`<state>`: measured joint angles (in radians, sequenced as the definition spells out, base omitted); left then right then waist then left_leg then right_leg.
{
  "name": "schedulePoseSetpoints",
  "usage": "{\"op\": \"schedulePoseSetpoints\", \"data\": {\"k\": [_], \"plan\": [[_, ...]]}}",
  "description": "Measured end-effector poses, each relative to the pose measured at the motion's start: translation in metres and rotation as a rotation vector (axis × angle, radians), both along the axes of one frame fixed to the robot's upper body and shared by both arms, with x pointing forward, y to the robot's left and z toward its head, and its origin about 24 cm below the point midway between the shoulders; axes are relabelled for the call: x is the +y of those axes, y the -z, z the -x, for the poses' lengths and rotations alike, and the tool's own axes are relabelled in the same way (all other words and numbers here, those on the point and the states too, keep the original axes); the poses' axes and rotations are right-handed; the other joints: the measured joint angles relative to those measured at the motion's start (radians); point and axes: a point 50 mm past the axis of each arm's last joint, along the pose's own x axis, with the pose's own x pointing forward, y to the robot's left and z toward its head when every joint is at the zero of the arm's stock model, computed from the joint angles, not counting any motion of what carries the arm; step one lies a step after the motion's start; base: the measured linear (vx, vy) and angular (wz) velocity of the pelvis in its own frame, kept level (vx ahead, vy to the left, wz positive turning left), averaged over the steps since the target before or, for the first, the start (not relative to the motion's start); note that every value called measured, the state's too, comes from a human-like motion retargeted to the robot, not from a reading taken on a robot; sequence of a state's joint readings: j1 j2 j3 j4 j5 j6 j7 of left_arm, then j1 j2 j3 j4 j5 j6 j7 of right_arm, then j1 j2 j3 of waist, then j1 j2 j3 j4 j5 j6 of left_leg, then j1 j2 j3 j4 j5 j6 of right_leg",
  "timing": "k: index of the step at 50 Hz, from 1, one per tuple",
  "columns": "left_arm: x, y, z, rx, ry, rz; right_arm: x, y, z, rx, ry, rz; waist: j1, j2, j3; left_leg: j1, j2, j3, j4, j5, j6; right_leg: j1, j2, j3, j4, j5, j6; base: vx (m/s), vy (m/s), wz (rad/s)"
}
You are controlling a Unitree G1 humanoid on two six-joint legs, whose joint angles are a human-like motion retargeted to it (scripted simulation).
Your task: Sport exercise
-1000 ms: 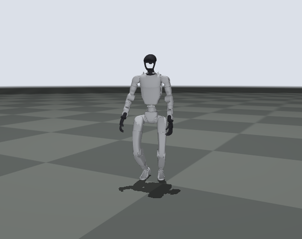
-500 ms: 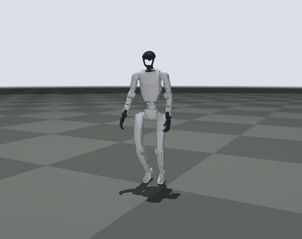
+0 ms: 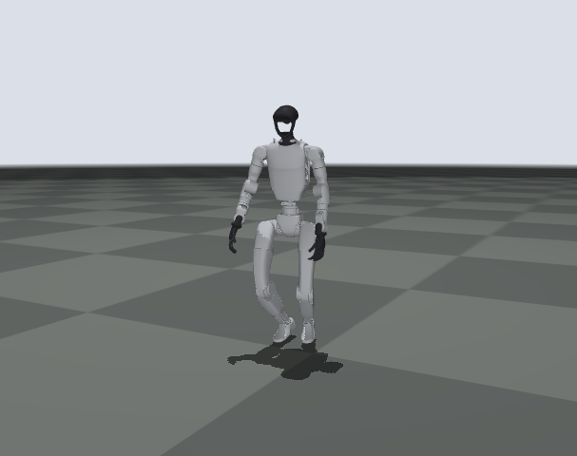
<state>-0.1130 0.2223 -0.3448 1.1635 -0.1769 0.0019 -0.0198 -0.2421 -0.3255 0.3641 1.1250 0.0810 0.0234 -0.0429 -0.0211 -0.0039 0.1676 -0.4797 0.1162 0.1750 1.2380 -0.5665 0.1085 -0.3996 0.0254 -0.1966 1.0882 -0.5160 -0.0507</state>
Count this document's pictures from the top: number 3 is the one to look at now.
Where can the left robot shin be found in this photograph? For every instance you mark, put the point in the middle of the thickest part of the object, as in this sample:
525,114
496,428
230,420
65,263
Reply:
307,308

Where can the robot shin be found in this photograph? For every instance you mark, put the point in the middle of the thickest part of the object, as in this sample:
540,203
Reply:
273,305
307,308

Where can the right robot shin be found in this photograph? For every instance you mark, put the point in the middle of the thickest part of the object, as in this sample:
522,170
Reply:
273,305

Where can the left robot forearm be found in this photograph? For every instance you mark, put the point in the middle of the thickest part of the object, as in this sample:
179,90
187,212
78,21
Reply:
322,208

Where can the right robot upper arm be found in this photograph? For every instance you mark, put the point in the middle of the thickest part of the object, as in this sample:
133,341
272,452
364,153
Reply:
259,155

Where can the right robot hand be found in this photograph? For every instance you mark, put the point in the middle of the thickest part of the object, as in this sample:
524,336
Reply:
235,226

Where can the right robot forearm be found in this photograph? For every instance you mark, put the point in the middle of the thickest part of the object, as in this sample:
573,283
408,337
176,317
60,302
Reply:
243,205

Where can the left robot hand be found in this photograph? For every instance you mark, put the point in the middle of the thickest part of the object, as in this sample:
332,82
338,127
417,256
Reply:
319,244

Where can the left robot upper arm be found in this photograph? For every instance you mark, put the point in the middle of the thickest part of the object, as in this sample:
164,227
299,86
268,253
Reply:
315,155

